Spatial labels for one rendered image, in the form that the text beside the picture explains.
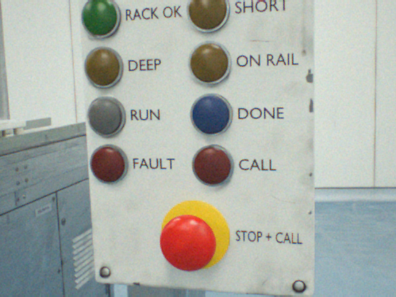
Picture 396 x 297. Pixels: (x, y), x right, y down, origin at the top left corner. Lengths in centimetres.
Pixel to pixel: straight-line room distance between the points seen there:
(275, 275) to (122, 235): 12
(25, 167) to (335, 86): 305
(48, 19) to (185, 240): 417
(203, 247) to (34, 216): 129
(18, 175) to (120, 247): 106
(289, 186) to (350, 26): 384
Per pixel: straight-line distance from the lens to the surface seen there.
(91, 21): 40
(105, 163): 40
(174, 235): 37
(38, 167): 154
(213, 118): 36
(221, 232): 38
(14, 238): 155
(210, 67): 36
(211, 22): 37
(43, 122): 207
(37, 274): 167
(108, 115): 39
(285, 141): 37
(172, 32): 38
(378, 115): 423
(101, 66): 39
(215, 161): 37
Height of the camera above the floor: 98
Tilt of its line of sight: 8 degrees down
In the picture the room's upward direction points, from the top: 2 degrees counter-clockwise
